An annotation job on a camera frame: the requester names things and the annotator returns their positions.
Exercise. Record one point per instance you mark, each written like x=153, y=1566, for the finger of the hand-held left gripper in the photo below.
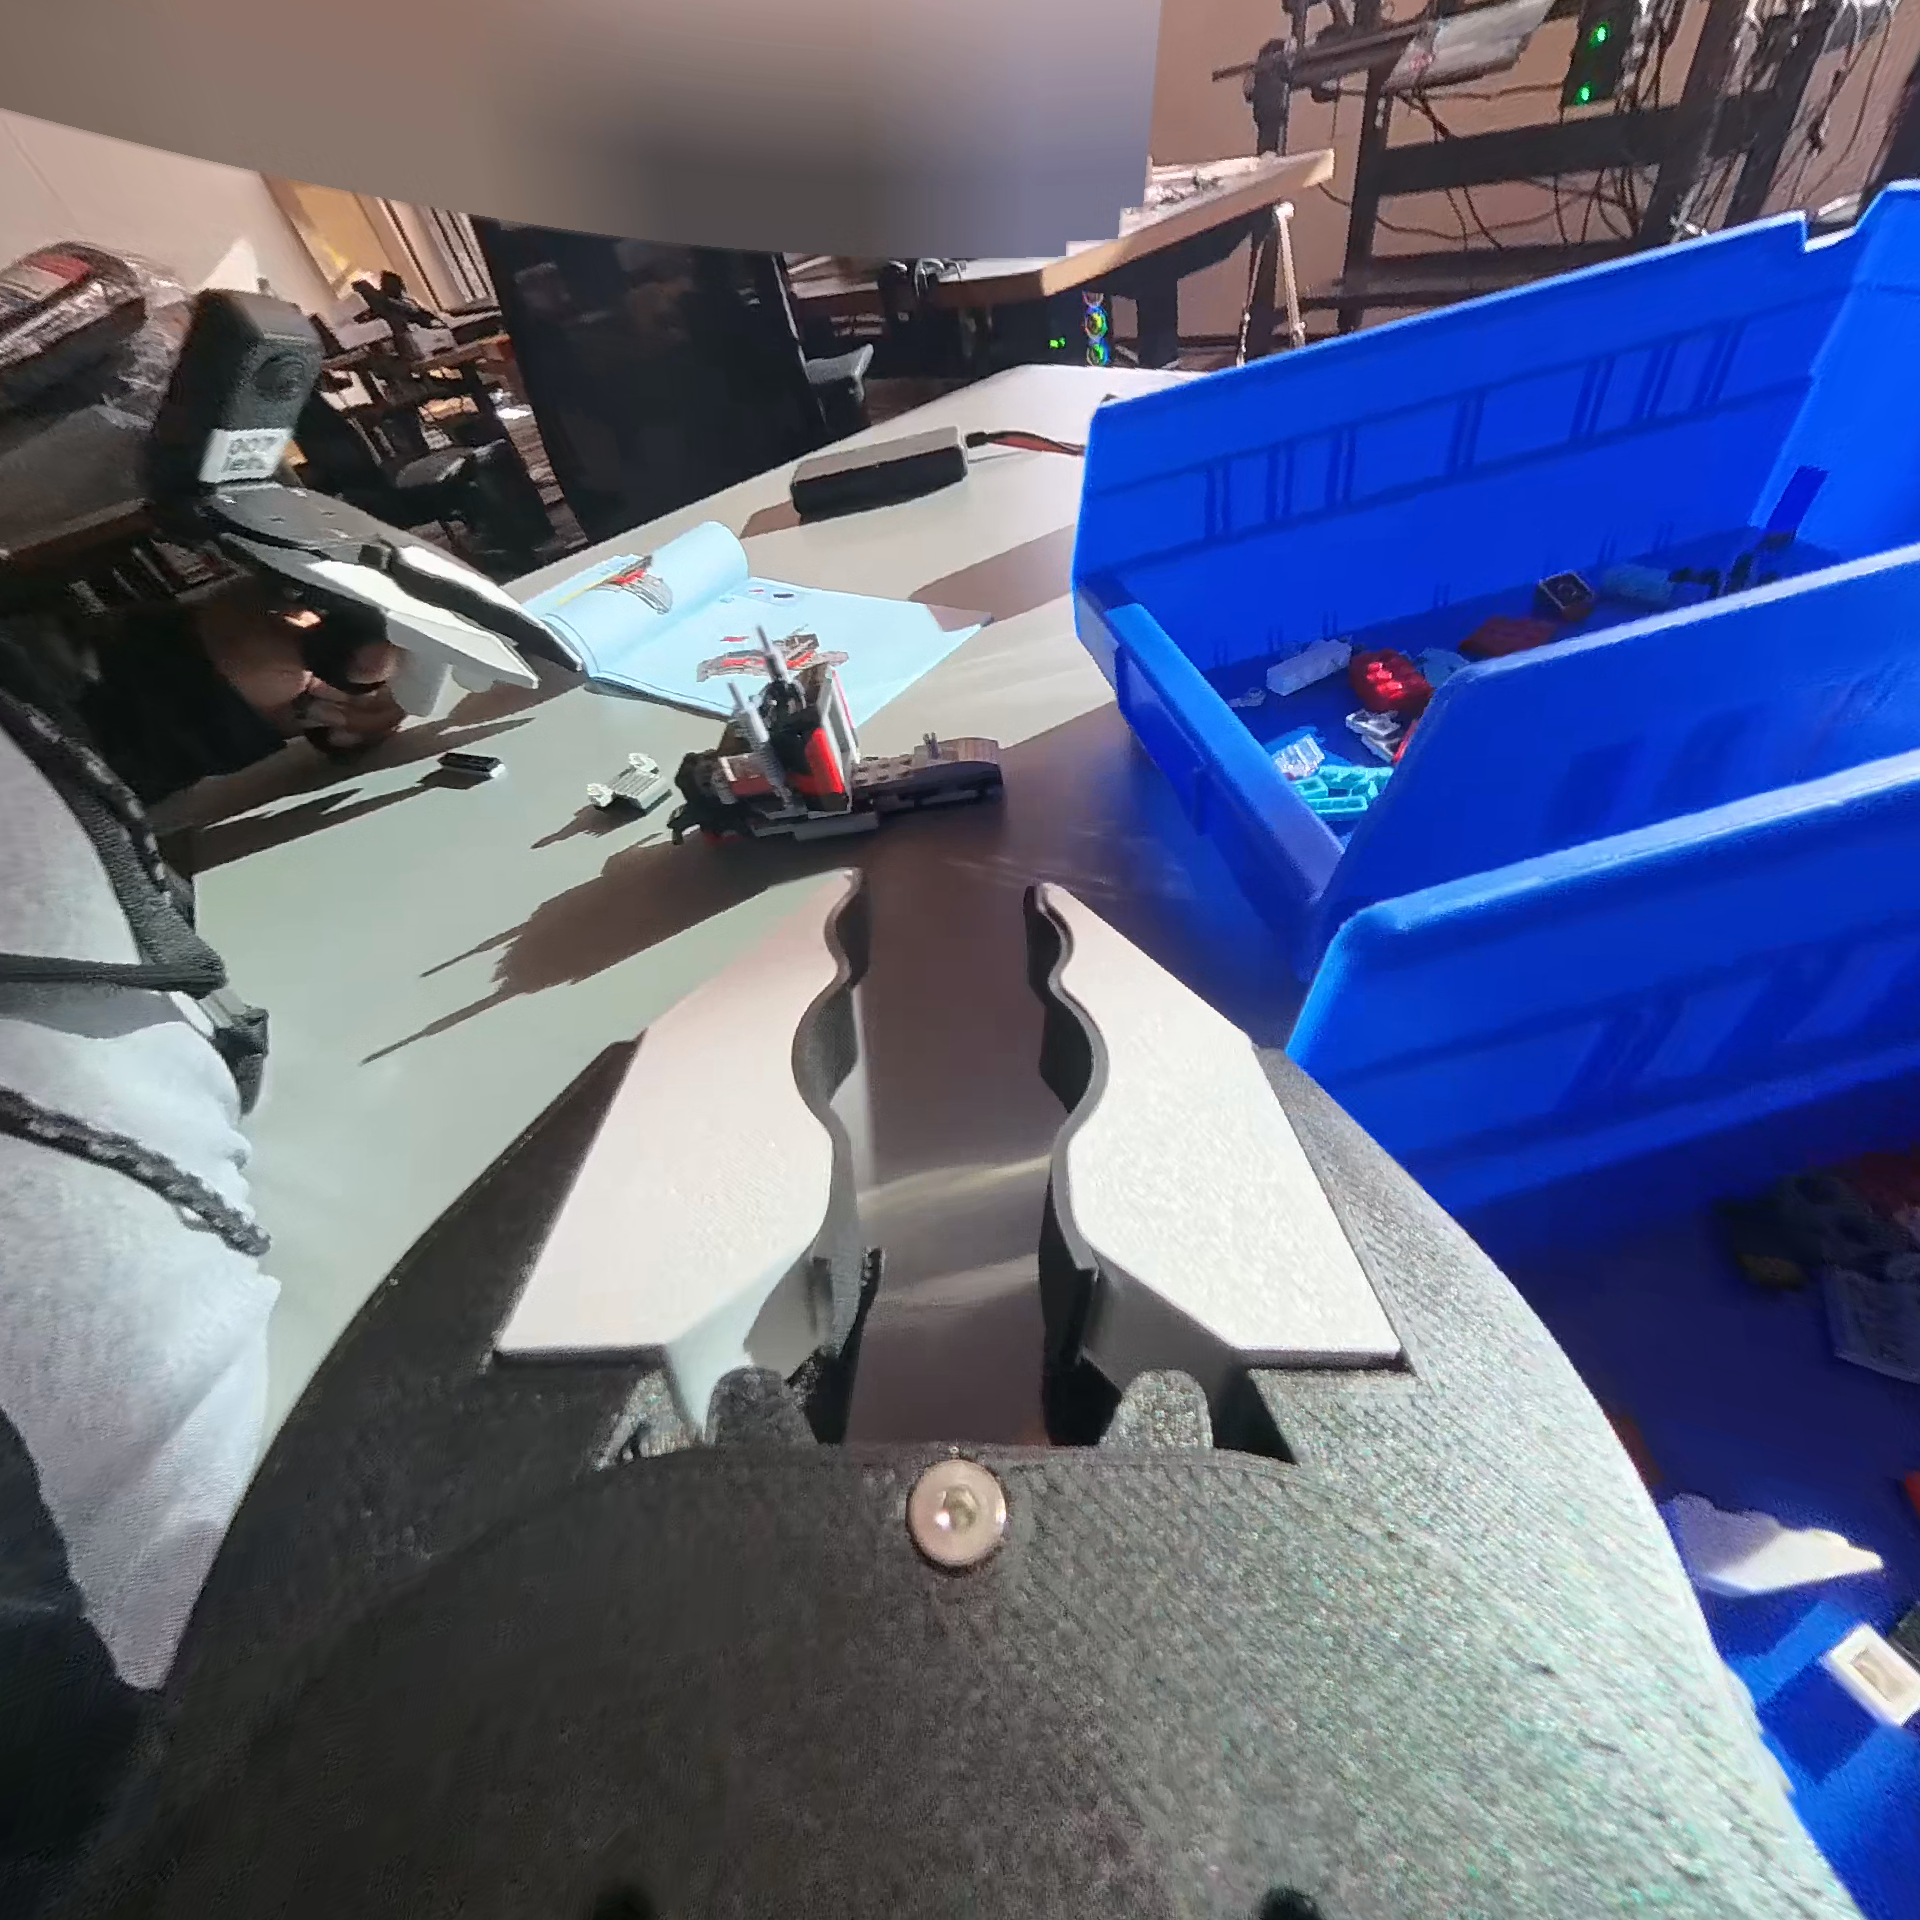
x=420, y=623
x=480, y=599

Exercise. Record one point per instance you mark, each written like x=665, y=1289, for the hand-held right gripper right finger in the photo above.
x=1230, y=1215

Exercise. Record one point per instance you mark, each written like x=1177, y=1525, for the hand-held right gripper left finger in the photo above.
x=675, y=1201

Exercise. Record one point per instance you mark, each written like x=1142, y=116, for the small black brick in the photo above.
x=469, y=771

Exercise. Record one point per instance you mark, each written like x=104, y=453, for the grey black grille brick assembly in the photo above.
x=629, y=782

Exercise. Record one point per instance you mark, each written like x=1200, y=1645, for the black red toy brick truck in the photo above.
x=809, y=781

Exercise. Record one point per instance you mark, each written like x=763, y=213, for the blue plastic parts bin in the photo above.
x=1574, y=1051
x=1349, y=452
x=1650, y=720

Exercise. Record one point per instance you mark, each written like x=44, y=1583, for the light blue instruction booklet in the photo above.
x=868, y=639

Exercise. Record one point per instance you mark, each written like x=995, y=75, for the pile of toy bricks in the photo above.
x=1874, y=1305
x=1371, y=681

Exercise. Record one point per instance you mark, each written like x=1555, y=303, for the person's left forearm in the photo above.
x=165, y=720

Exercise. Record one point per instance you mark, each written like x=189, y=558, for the grey desk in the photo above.
x=450, y=931

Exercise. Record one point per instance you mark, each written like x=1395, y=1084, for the person's left hand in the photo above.
x=299, y=691

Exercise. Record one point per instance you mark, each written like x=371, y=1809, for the black high-back chair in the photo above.
x=645, y=376

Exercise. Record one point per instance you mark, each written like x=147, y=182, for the black flat power bank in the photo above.
x=878, y=473

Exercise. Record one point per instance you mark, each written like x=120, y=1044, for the rainbow lit computer case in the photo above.
x=1096, y=329

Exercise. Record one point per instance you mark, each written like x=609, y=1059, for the long wooden table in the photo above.
x=1171, y=225

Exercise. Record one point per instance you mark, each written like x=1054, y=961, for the black metal equipment rack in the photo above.
x=1499, y=166

